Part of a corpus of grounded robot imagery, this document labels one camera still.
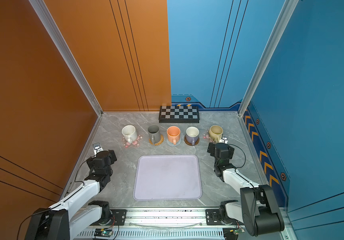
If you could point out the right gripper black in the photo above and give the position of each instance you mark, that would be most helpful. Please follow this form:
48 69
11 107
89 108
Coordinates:
213 147

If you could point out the green circuit board left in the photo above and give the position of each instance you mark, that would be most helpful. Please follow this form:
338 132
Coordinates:
103 233

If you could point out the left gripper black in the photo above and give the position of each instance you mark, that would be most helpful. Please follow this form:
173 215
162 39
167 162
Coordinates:
90 163

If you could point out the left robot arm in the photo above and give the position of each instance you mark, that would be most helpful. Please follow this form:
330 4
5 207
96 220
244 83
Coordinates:
67 218

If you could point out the yellow mug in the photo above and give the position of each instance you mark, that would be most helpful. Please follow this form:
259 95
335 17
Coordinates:
216 129

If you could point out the white mug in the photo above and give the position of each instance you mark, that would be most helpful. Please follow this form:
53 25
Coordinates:
130 133

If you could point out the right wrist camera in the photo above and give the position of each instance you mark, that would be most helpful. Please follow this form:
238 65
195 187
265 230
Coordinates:
224 139

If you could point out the black white chessboard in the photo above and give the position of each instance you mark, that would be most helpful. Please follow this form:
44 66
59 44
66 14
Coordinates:
179 114

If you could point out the grey woven round coaster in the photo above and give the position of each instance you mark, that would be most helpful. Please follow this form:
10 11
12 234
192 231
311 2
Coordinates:
172 144

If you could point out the brown wooden round coaster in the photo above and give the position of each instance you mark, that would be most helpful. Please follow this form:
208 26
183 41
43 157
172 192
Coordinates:
190 143

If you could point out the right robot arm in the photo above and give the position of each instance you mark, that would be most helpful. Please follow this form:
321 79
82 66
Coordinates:
258 208

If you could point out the circuit board right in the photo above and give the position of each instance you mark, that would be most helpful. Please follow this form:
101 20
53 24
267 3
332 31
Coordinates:
232 233

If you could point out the aluminium front rail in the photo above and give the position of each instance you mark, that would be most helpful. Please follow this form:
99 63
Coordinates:
172 223

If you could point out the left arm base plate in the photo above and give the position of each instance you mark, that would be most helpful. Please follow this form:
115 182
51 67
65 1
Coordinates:
119 216

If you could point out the orange mug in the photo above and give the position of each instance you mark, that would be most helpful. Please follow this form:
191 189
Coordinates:
173 134

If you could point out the lavender silicone tray mat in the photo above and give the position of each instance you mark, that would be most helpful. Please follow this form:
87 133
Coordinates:
168 177

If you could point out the yellow rattan round coaster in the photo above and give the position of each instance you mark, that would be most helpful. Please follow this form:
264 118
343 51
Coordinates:
156 140

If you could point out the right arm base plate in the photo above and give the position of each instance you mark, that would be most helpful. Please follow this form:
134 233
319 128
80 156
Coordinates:
217 217

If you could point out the lavender mug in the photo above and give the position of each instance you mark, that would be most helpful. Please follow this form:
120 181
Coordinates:
192 134

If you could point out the pink flower coaster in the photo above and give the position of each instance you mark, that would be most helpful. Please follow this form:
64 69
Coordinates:
134 144
206 135

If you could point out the grey mug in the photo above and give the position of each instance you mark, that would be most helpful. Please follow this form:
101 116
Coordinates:
153 130

